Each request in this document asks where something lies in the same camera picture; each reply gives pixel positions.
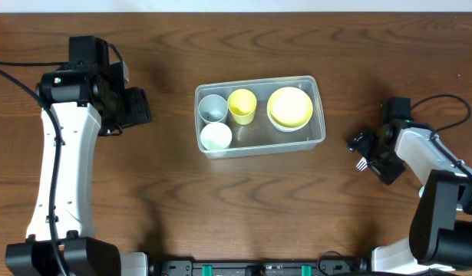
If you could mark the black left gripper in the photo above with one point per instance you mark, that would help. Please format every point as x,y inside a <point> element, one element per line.
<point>136,108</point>

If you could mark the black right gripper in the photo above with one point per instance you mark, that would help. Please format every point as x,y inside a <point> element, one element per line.
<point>376,154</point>

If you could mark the clear plastic storage container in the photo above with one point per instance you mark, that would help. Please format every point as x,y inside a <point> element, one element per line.
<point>260,137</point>

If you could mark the white plastic bowl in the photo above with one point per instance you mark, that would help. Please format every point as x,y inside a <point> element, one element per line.
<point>286,129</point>

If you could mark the yellow plastic cup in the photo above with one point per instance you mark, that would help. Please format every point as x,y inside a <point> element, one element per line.
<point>242,105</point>

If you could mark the yellow plastic bowl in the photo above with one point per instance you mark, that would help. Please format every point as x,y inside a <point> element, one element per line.
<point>290,106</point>

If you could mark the light blue plastic spoon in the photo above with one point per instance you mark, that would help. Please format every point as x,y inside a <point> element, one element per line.
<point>421,191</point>

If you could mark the grey plastic cup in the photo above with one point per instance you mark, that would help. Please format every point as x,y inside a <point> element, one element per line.
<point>213,109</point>

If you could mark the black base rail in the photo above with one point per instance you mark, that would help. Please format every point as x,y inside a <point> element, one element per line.
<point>330,263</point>

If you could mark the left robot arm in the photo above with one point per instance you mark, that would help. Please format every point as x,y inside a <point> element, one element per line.
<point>85,98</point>

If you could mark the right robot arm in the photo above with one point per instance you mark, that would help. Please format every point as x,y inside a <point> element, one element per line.
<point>440,236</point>

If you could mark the white plastic cup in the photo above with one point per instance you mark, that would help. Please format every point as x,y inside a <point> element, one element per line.
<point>216,136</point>

